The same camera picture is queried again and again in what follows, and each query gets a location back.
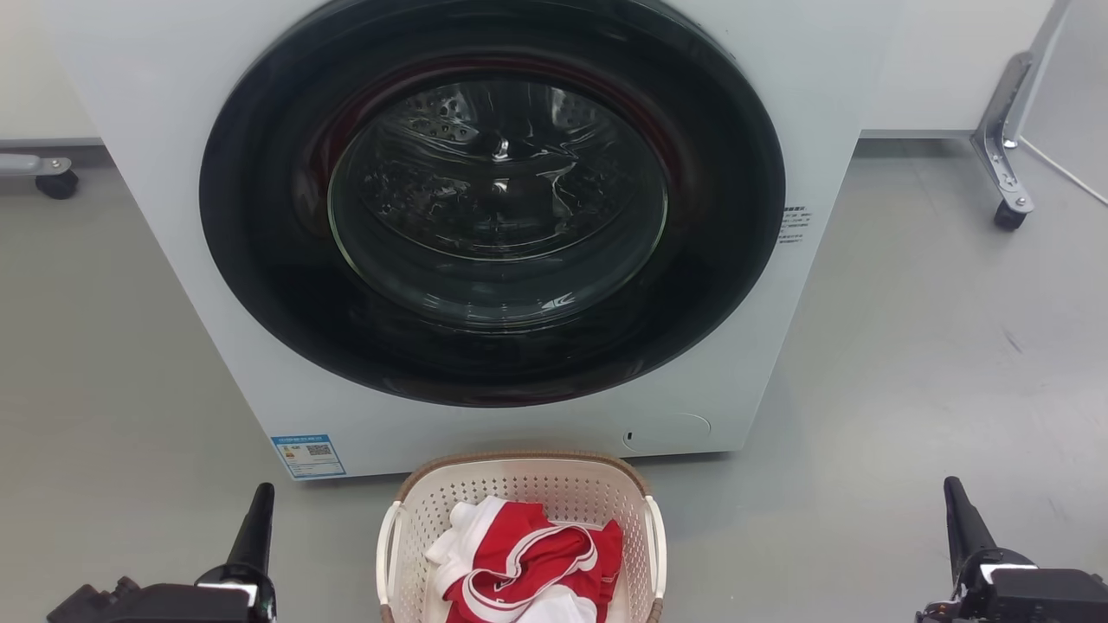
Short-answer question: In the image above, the round white filter cover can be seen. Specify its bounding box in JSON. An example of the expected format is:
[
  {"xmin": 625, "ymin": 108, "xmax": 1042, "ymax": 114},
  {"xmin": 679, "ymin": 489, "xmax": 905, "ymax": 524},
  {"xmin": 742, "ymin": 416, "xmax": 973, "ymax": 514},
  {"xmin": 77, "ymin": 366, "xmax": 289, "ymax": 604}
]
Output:
[{"xmin": 622, "ymin": 412, "xmax": 712, "ymax": 453}]

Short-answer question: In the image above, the red and white garment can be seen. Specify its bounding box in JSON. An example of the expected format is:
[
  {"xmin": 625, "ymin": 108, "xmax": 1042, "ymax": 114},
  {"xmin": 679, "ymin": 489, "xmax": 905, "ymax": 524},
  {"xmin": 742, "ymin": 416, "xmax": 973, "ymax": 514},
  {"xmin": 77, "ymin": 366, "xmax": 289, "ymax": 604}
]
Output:
[{"xmin": 424, "ymin": 496, "xmax": 624, "ymax": 623}]

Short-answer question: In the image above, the blue energy label sticker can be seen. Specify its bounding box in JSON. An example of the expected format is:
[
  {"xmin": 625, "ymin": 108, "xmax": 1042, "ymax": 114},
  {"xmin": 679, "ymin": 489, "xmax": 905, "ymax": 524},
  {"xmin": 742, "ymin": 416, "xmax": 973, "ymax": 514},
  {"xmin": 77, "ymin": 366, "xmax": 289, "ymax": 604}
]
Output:
[{"xmin": 270, "ymin": 434, "xmax": 347, "ymax": 479}]

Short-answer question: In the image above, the white partition panel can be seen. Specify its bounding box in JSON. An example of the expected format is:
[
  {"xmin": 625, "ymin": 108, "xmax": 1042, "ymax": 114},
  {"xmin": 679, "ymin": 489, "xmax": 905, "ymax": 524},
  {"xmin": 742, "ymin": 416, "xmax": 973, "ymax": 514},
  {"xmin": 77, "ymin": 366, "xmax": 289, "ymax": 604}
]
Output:
[
  {"xmin": 861, "ymin": 0, "xmax": 1057, "ymax": 139},
  {"xmin": 0, "ymin": 0, "xmax": 103, "ymax": 146}
]

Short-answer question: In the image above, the white front-load washing machine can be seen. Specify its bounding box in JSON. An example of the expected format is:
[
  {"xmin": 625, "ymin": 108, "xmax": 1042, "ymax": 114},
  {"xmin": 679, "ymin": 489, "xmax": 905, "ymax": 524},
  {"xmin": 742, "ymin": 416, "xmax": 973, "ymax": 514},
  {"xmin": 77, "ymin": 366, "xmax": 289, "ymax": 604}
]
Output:
[{"xmin": 43, "ymin": 0, "xmax": 901, "ymax": 481}]

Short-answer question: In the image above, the black text warning sticker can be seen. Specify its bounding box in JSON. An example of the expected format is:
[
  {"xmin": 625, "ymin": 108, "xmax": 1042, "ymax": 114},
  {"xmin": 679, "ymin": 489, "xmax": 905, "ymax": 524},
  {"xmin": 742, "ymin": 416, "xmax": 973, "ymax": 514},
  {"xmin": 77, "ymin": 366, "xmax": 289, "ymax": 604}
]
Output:
[{"xmin": 776, "ymin": 205, "xmax": 815, "ymax": 245}]

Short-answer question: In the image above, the grey partition panel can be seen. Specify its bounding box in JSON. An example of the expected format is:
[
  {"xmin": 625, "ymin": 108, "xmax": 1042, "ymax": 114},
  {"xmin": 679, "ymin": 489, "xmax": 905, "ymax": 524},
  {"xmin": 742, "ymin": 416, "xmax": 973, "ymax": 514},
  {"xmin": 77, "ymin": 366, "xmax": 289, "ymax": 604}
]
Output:
[{"xmin": 1020, "ymin": 0, "xmax": 1108, "ymax": 202}]

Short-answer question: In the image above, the cream perforated laundry basket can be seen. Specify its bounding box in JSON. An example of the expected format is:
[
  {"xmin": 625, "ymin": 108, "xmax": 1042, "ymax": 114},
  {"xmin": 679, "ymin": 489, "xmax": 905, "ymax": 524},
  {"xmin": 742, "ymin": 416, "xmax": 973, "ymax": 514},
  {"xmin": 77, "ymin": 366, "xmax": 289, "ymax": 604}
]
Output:
[{"xmin": 376, "ymin": 450, "xmax": 667, "ymax": 623}]

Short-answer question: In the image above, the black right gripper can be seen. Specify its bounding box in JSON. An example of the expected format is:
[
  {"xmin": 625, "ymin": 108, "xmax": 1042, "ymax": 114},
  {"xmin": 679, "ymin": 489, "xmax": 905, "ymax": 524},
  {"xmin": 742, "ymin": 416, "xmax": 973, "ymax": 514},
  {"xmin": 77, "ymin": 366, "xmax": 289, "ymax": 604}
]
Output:
[{"xmin": 916, "ymin": 476, "xmax": 1108, "ymax": 623}]

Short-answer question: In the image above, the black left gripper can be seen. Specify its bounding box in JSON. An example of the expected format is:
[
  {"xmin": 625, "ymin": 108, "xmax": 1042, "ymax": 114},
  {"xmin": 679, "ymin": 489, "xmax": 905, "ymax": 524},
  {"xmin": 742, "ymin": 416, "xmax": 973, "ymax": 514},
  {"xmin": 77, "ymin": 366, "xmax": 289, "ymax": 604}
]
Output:
[{"xmin": 48, "ymin": 483, "xmax": 278, "ymax": 623}]

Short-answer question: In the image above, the round dark washing machine door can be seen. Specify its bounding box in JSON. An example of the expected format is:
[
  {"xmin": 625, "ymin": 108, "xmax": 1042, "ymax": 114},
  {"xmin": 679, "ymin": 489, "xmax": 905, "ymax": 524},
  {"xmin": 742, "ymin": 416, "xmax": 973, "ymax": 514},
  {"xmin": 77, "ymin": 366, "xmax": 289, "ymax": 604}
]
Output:
[{"xmin": 199, "ymin": 0, "xmax": 787, "ymax": 408}]

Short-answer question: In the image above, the thin white cable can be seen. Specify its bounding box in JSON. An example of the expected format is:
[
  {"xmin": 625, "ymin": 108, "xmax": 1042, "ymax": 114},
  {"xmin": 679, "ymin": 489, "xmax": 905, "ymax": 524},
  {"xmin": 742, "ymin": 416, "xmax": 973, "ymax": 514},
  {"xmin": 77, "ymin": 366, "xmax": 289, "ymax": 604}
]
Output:
[{"xmin": 1018, "ymin": 136, "xmax": 1108, "ymax": 209}]

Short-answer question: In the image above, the metal partition foot with caster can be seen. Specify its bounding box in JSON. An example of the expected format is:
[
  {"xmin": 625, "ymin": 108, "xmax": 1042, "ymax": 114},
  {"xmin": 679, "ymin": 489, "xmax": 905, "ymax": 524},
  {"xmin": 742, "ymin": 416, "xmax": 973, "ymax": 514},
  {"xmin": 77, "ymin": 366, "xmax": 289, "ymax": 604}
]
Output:
[
  {"xmin": 0, "ymin": 153, "xmax": 80, "ymax": 201},
  {"xmin": 969, "ymin": 52, "xmax": 1036, "ymax": 231}
]

